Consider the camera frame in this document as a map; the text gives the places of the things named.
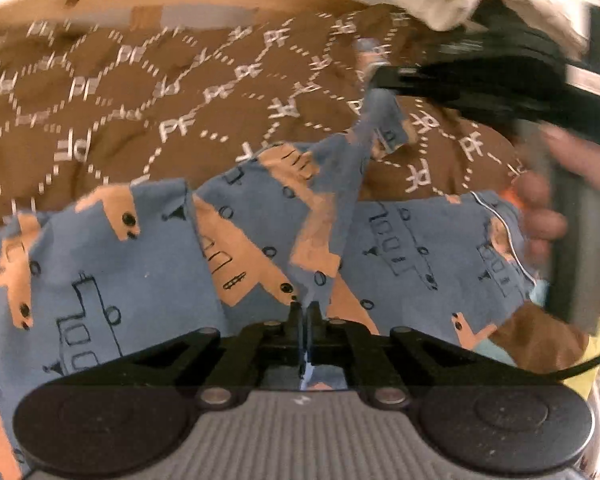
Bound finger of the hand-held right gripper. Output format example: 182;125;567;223
369;64;431;97

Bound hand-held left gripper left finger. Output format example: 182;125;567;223
102;303;304;408

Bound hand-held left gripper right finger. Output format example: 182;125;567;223
304;304;488;408

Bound blue printed pants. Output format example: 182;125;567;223
0;91;548;480

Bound person's right hand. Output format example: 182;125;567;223
512;125;600;273

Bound brown patterned blanket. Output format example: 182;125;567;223
0;2;588;373

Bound black cable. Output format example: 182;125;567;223
542;337;600;382

